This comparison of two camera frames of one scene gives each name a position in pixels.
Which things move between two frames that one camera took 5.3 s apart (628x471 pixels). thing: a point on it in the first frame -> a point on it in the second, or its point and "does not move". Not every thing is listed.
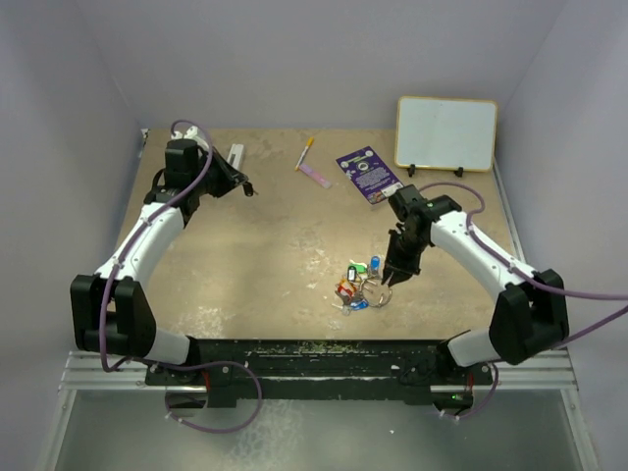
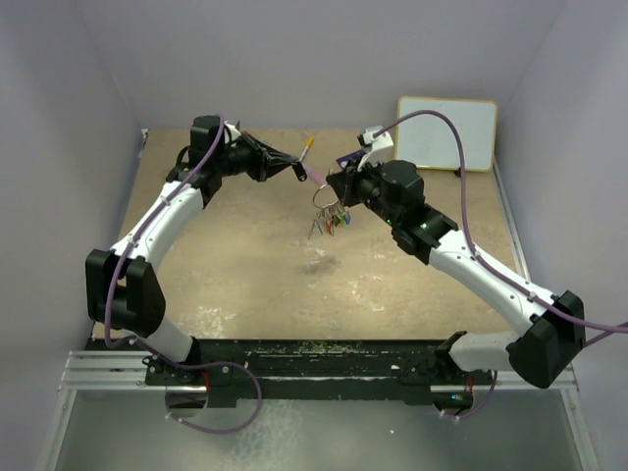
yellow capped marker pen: x=309 y=142 does not move
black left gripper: x=230 y=177 -> x=265 y=159
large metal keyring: x=379 y=282 -> x=329 y=204
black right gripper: x=395 y=266 -> x=345 y=183
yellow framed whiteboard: x=445 y=132 does not move
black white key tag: x=247 y=188 -> x=299 y=171
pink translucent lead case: x=315 y=176 does not move
